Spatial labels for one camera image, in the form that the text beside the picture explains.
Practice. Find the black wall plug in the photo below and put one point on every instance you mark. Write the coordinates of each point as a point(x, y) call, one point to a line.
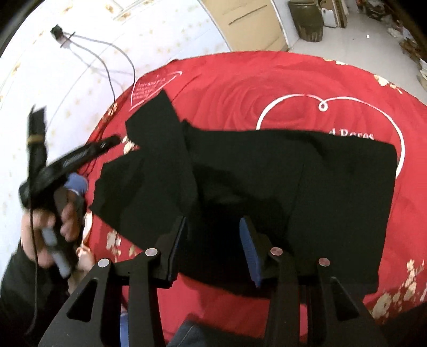
point(57, 33)

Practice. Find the red rose bedspread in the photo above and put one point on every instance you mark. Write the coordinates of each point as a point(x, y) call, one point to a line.
point(253, 91)

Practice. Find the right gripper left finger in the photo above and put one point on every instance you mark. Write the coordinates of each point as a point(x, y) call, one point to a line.
point(169, 246)

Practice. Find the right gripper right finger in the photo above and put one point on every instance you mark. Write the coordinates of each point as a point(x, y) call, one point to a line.
point(257, 253)

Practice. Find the black pants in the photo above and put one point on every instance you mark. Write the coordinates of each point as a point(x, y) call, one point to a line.
point(314, 194)

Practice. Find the dark ceramic jar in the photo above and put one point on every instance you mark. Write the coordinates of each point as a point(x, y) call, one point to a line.
point(308, 20)

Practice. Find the blue sock foot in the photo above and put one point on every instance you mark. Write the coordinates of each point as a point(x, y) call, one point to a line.
point(76, 187)

